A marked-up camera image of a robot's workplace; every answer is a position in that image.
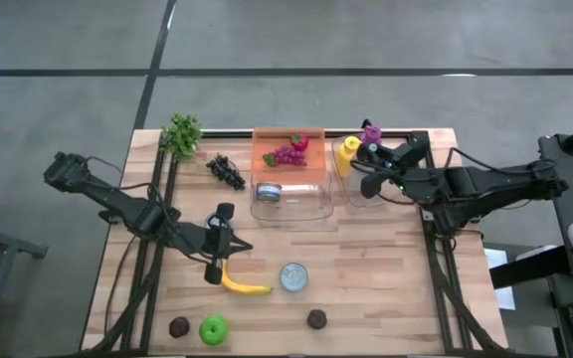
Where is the grey metal base plate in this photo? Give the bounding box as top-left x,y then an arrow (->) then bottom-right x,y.
420,203 -> 441,223

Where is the yellow banana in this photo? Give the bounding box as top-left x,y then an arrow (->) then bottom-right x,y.
219,261 -> 275,297

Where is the orange plastic board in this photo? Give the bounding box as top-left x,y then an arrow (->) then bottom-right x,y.
252,126 -> 327,186

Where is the small clear plastic bin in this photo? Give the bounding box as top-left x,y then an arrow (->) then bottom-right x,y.
330,133 -> 402,210

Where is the green potted plant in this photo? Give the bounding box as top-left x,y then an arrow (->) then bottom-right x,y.
159,111 -> 204,163

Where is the white paper sheet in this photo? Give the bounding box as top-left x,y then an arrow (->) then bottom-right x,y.
482,247 -> 516,312

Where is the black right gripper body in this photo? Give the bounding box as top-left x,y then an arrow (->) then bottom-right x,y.
360,132 -> 432,200

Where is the black toy grape bunch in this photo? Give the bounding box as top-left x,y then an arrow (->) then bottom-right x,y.
205,153 -> 247,191

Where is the black stand beam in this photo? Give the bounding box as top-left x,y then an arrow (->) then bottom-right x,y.
488,238 -> 573,290

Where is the yellow plastic water bottle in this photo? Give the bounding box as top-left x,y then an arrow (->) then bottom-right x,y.
335,135 -> 363,179

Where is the dark brown avocado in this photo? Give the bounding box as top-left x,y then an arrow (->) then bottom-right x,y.
306,308 -> 328,331
168,316 -> 192,339

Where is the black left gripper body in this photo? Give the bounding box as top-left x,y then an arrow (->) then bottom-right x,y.
186,202 -> 236,285

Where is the black side table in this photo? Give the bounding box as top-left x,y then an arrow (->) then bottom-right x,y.
537,132 -> 573,358

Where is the green apple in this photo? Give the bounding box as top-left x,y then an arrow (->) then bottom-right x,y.
198,313 -> 232,347

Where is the magenta plastic water bottle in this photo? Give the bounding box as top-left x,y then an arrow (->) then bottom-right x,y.
360,124 -> 383,145

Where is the black aluminium table frame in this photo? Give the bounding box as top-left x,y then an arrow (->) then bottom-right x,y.
83,128 -> 509,358

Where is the red toy strawberry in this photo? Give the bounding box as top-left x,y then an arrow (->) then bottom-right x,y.
289,132 -> 310,153

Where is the purple toy grape bunch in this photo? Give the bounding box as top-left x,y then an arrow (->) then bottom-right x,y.
262,144 -> 308,168

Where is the large clear plastic bin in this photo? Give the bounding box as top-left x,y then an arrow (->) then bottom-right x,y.
250,126 -> 336,223

